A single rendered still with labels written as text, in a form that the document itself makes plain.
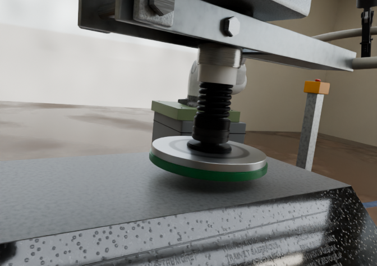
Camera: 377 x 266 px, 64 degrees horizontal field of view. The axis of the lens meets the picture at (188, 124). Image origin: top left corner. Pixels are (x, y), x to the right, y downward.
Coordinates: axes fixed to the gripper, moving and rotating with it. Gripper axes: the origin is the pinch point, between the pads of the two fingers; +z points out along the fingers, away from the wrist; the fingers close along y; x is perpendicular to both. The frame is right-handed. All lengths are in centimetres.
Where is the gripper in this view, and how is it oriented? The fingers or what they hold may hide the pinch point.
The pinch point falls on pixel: (366, 51)
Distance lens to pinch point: 138.3
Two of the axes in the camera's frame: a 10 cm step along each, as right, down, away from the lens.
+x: 8.3, 0.7, -5.6
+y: -5.3, 4.3, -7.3
